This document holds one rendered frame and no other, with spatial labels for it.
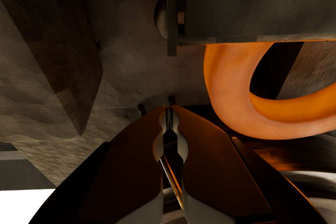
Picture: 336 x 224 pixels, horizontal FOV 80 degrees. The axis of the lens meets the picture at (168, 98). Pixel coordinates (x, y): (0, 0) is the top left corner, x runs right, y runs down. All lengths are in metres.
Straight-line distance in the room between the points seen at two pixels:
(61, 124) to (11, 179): 9.30
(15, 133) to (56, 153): 0.37
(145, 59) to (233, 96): 0.11
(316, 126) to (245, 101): 0.09
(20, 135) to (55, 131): 0.03
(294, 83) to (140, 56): 0.21
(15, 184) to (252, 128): 9.17
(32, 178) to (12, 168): 1.02
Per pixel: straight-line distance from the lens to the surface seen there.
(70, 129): 0.18
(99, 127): 0.44
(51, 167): 0.64
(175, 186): 0.25
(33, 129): 0.19
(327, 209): 0.39
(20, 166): 9.59
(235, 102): 0.18
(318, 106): 0.25
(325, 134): 0.38
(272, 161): 0.30
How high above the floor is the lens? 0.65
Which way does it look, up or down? 45 degrees up
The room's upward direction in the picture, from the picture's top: 178 degrees clockwise
